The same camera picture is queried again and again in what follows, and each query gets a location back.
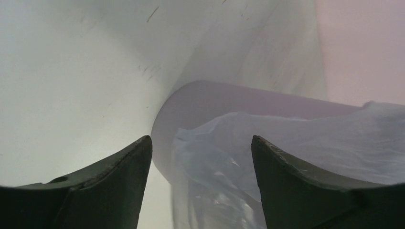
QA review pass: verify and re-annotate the blue plastic trash bag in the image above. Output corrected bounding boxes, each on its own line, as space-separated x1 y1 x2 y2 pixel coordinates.
172 102 405 229

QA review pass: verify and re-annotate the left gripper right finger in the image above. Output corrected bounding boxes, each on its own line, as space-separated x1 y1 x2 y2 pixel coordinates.
251 135 405 229

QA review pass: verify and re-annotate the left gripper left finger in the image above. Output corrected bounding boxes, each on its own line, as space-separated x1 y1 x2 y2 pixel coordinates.
0 135 152 229

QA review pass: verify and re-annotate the grey plastic trash bin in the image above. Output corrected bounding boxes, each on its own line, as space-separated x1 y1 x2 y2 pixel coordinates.
151 81 361 182

